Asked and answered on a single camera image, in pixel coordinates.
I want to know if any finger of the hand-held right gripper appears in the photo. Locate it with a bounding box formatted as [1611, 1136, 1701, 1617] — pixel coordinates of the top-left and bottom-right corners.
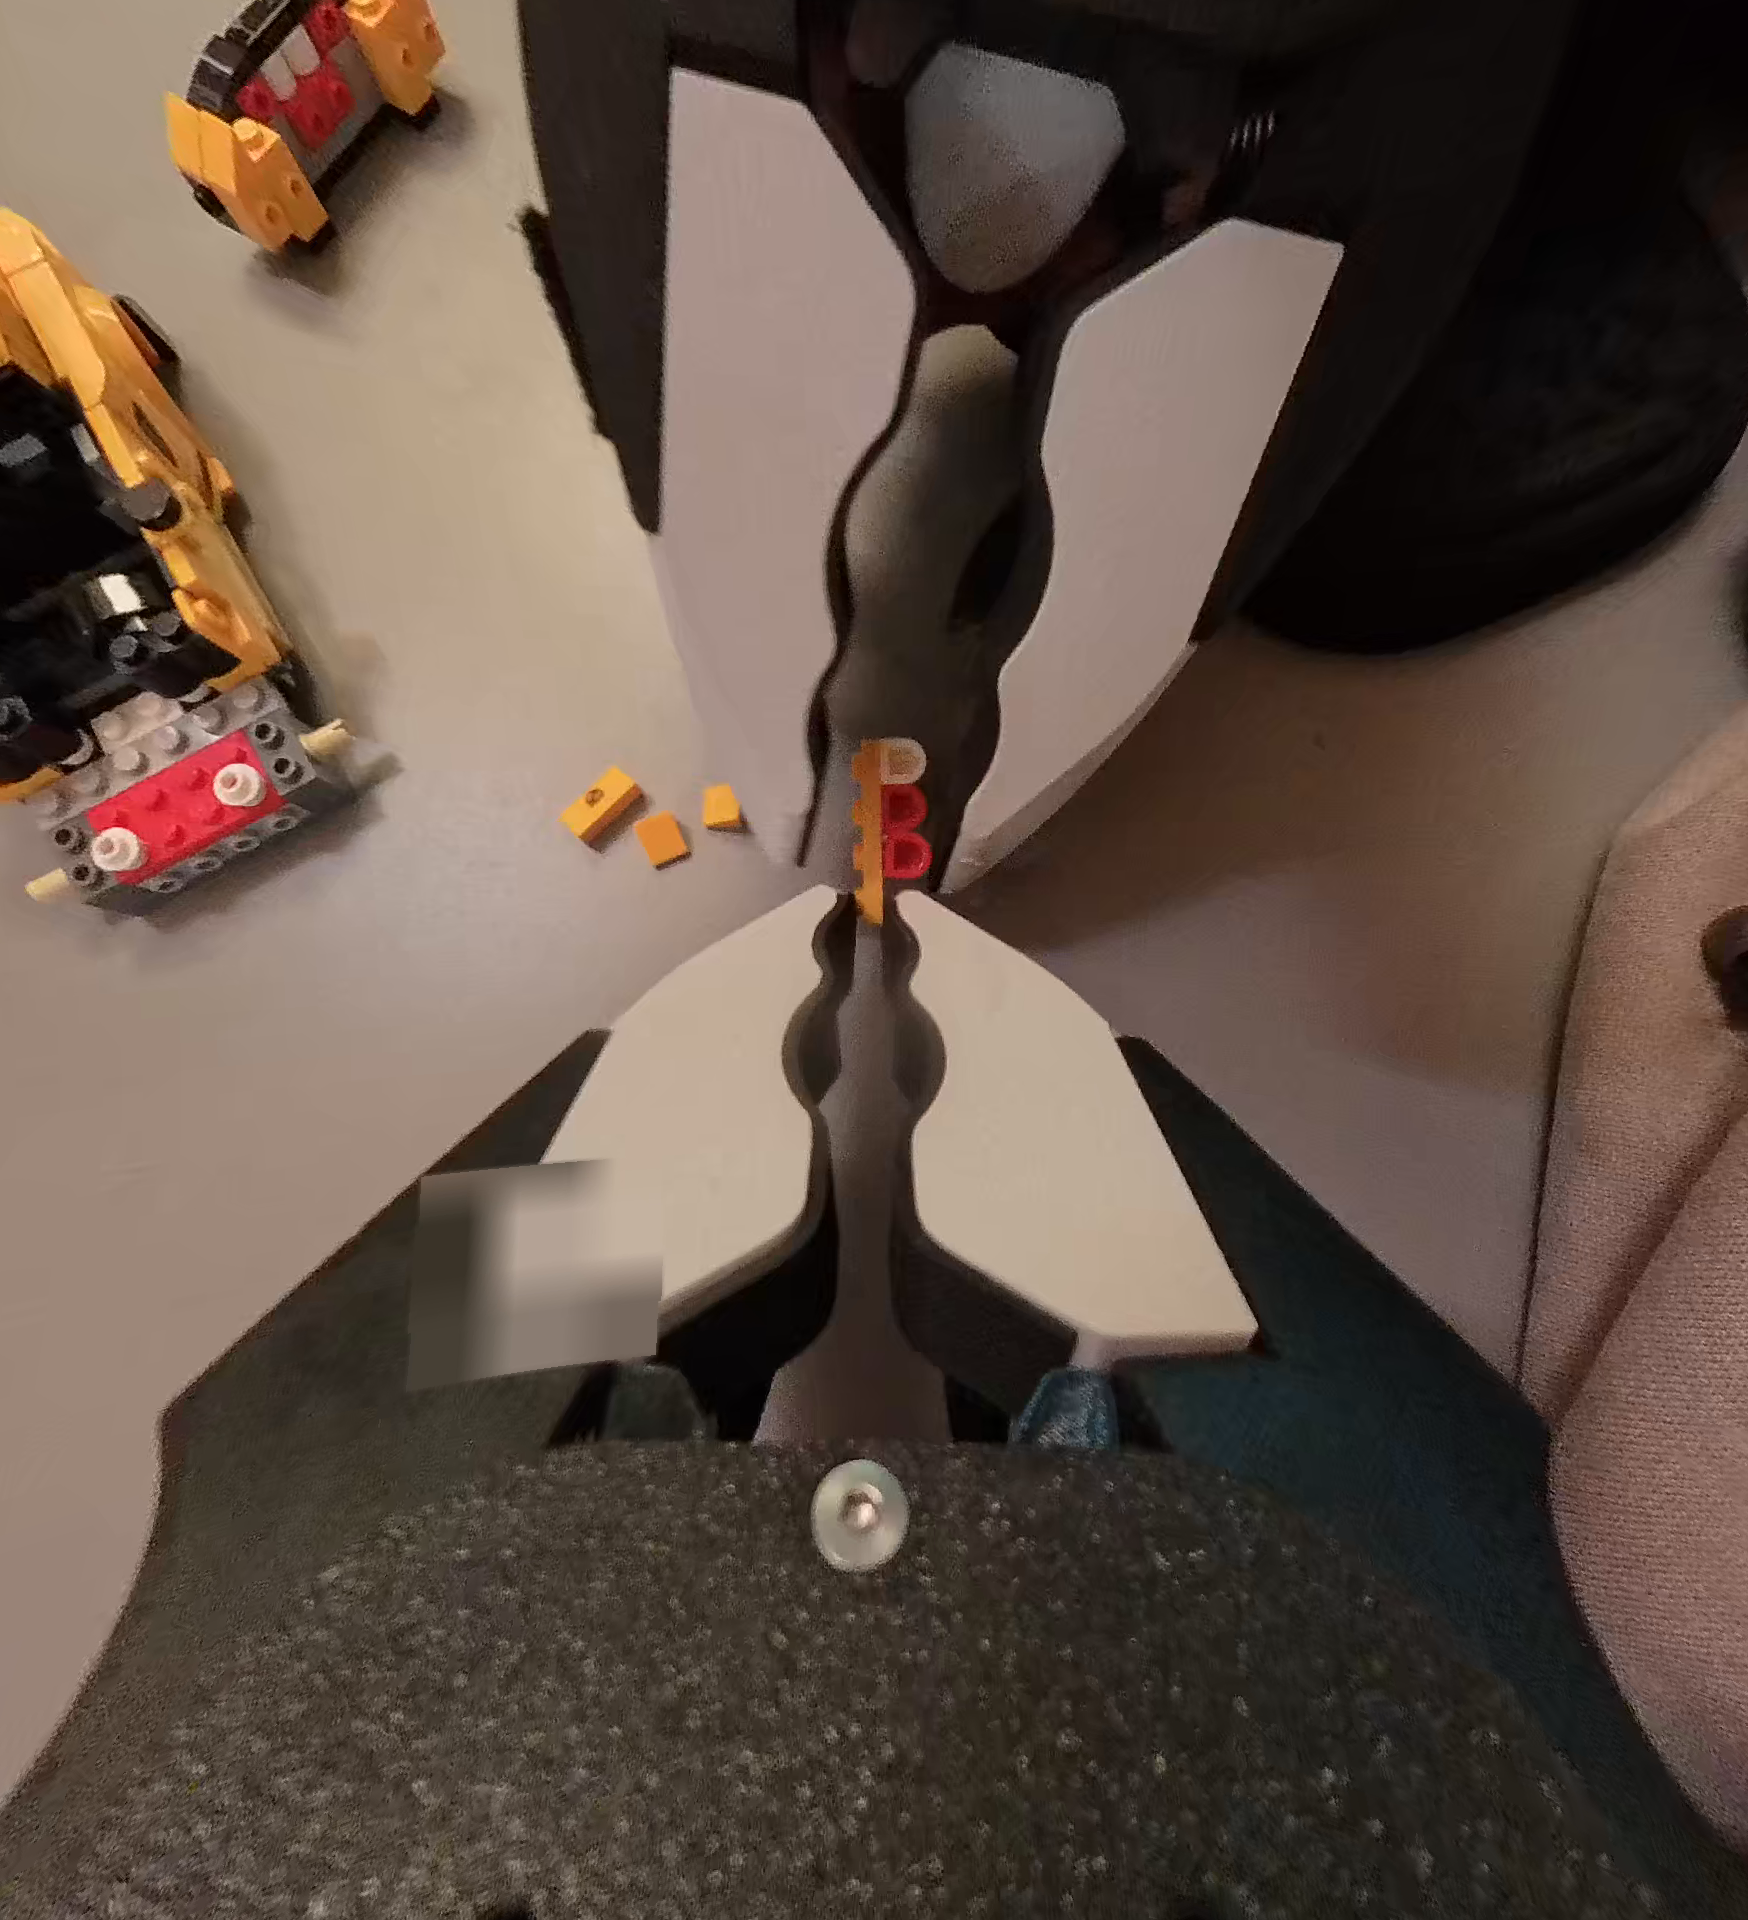
[947, 218, 1343, 896]
[648, 65, 925, 865]

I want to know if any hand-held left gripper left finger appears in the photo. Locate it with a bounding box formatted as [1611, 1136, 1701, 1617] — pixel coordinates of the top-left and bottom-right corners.
[536, 884, 839, 1435]

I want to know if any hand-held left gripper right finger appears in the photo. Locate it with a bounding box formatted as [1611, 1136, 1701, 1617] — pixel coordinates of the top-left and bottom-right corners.
[886, 884, 1261, 1413]

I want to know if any printed orange lego tile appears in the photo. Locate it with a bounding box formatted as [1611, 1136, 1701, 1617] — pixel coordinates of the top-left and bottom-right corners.
[561, 766, 644, 845]

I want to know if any orange and red lego assembly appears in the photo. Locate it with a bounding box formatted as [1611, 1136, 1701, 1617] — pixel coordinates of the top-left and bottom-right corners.
[849, 736, 938, 926]

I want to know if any orange lego frame piece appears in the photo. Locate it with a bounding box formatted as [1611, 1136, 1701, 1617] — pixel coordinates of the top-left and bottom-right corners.
[163, 0, 447, 254]

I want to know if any yellow lego car model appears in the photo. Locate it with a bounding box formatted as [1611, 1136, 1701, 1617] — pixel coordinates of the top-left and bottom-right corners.
[0, 191, 363, 917]

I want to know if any person's beige sweater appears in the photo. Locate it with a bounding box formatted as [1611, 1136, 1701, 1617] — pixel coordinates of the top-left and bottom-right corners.
[1519, 675, 1748, 1862]

